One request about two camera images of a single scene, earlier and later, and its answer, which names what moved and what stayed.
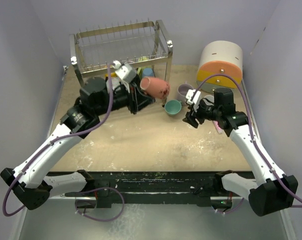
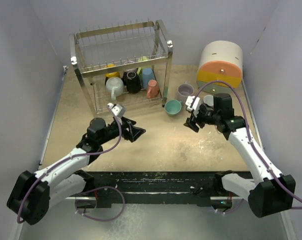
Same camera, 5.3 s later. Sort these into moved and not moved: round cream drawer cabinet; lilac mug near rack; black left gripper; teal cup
Moved: black left gripper
Not moved: round cream drawer cabinet; lilac mug near rack; teal cup
